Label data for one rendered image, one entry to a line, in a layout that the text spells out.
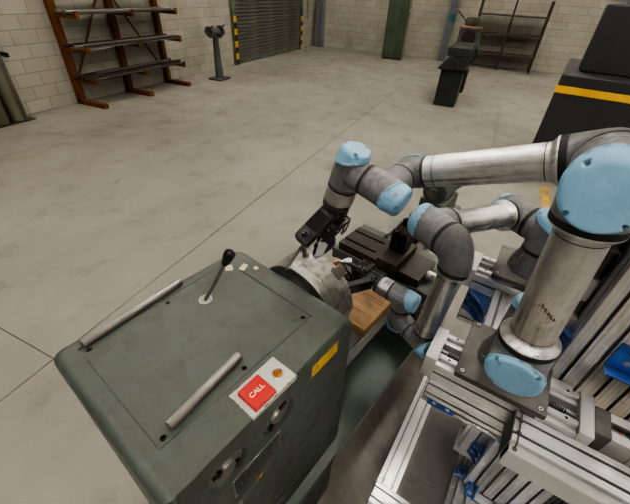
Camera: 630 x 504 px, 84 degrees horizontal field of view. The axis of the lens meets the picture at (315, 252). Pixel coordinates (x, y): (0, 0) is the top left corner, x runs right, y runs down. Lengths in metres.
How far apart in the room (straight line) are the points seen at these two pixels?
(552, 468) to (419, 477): 0.91
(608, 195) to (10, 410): 2.75
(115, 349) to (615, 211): 1.00
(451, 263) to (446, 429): 1.19
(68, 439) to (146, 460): 1.67
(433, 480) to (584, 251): 1.46
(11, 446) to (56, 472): 0.32
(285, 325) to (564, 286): 0.61
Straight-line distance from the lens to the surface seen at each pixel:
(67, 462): 2.40
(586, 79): 5.57
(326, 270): 1.15
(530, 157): 0.80
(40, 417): 2.62
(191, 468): 0.78
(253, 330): 0.93
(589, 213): 0.65
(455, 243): 1.07
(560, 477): 1.14
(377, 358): 1.80
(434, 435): 2.06
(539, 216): 1.39
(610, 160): 0.64
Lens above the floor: 1.97
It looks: 37 degrees down
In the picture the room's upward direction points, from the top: 3 degrees clockwise
